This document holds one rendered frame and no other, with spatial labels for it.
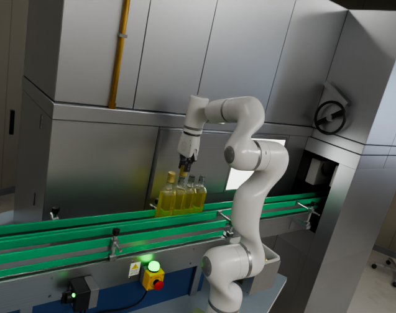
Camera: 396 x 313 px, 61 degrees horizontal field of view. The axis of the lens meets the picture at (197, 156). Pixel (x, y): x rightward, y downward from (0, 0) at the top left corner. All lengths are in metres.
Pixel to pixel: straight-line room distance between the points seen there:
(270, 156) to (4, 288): 0.93
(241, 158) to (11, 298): 0.86
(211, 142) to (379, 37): 1.13
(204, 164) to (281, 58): 0.73
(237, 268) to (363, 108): 1.35
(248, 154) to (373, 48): 1.38
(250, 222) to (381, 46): 1.43
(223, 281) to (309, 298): 1.42
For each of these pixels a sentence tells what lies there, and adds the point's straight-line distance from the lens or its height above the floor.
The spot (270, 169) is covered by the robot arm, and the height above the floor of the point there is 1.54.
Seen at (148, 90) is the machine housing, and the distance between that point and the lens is 1.49.
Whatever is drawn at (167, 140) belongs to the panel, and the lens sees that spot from 1.56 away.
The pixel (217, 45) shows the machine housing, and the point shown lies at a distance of 1.66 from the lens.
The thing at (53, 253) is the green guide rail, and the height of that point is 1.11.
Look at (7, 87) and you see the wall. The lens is 3.89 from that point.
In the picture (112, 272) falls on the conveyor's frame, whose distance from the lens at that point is 1.39.
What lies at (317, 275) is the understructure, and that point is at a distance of 2.45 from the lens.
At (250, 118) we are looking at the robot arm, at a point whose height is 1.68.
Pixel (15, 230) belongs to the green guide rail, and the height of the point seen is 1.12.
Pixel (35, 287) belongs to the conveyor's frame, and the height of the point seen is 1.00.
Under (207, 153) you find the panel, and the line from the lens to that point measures 1.73.
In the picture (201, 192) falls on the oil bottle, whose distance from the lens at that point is 1.60.
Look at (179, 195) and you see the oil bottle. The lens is 1.52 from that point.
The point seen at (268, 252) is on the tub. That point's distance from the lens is 1.78.
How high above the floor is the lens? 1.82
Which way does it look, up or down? 16 degrees down
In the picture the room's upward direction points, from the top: 13 degrees clockwise
